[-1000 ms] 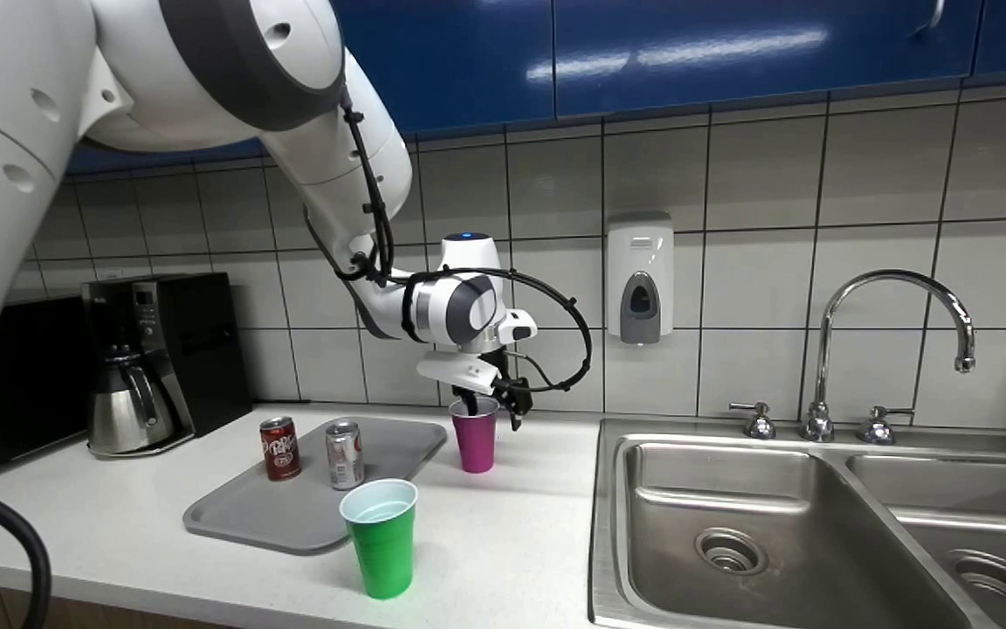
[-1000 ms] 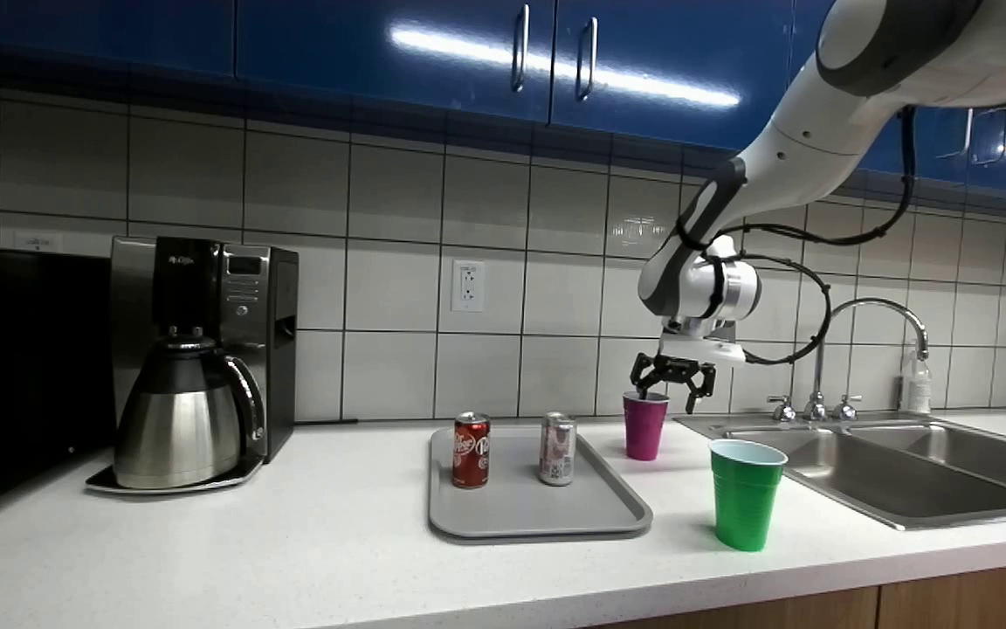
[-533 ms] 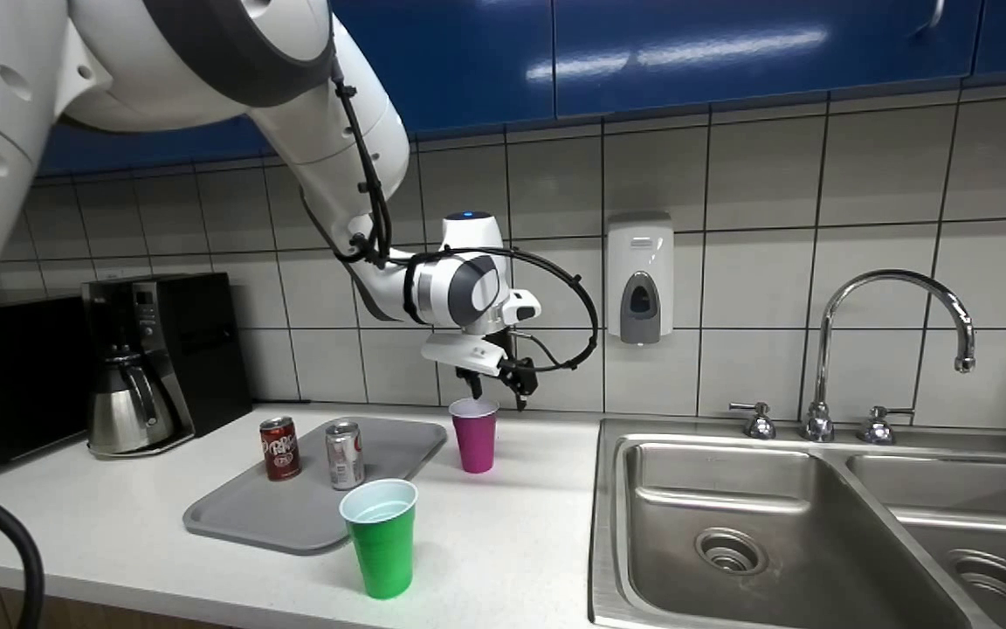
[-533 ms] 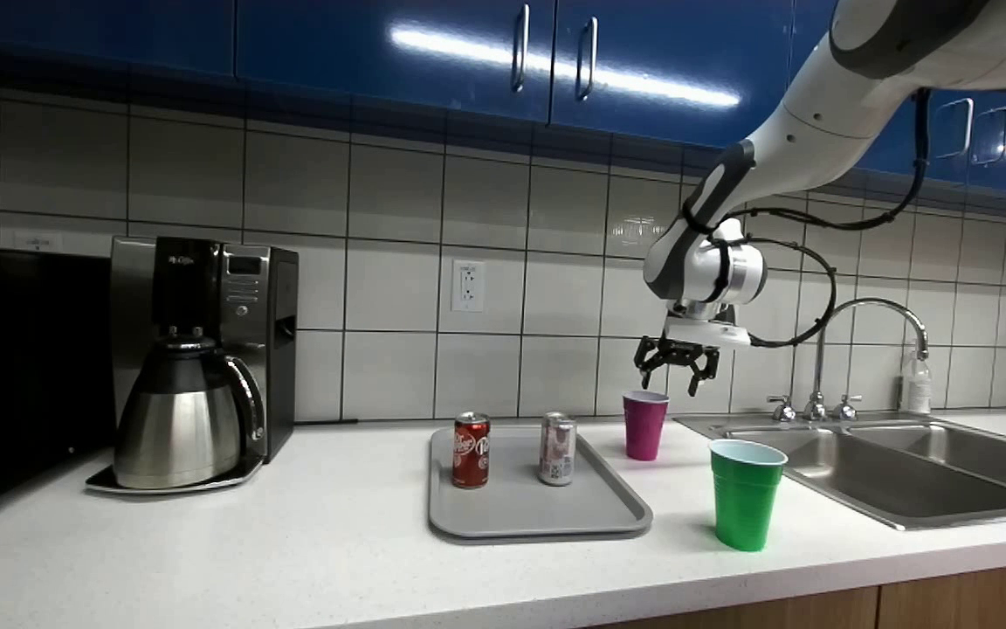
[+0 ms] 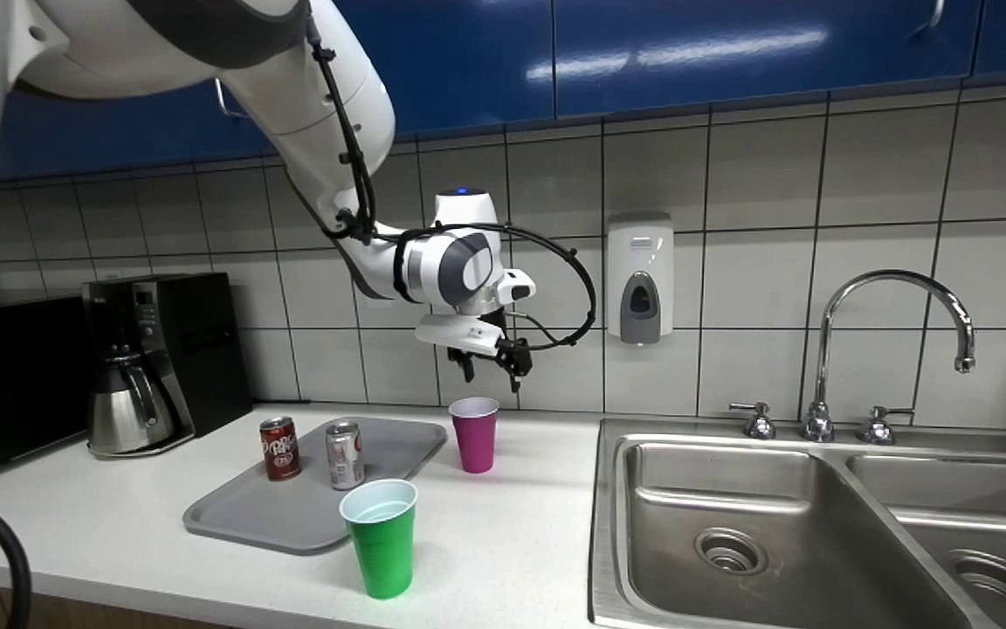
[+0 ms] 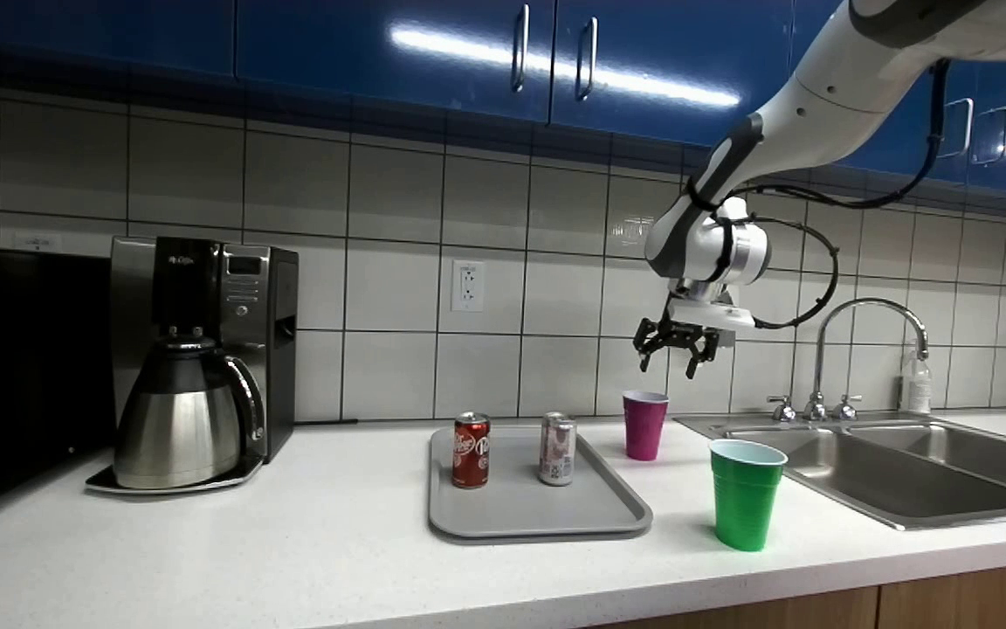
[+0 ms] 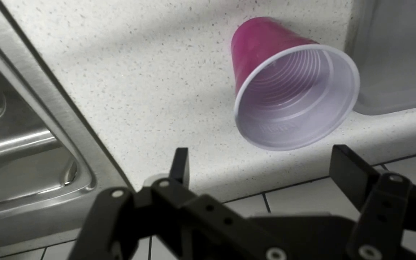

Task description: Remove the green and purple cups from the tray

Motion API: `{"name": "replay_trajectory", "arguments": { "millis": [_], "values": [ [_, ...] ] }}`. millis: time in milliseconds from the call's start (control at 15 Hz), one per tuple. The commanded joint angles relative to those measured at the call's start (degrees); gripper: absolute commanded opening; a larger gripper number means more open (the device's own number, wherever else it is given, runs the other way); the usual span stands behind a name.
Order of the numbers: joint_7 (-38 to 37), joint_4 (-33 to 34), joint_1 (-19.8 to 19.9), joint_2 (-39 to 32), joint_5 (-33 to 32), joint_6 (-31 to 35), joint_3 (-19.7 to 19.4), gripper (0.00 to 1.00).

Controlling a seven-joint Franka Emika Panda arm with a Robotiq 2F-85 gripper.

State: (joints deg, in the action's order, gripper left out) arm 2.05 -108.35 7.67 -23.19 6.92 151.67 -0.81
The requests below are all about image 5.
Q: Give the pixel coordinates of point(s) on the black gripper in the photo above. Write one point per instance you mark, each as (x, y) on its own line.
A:
(499, 357)

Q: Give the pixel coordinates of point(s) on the purple plastic cup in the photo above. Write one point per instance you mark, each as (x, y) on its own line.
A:
(478, 441)

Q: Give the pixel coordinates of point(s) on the green plastic cup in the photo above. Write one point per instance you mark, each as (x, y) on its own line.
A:
(386, 545)

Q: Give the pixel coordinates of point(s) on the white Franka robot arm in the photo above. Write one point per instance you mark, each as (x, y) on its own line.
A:
(295, 105)

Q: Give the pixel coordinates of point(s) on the grey plastic tray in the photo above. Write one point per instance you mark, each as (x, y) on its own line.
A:
(245, 513)

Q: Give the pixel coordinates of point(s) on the silver soda can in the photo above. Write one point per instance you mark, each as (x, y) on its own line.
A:
(343, 456)

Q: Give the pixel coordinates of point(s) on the red soda can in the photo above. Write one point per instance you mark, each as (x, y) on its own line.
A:
(281, 453)

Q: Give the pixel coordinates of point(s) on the stainless steel double sink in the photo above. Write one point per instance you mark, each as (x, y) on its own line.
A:
(760, 526)

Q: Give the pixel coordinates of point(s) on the chrome gooseneck faucet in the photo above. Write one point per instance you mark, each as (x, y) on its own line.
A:
(825, 350)

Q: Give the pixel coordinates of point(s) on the steel coffee carafe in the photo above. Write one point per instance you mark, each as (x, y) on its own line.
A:
(130, 414)

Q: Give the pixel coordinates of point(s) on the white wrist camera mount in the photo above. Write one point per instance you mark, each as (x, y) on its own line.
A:
(463, 335)

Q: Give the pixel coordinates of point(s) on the white wall soap dispenser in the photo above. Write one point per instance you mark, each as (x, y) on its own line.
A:
(640, 281)

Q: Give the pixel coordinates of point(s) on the blue wall cabinets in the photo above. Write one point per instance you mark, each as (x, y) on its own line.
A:
(700, 56)

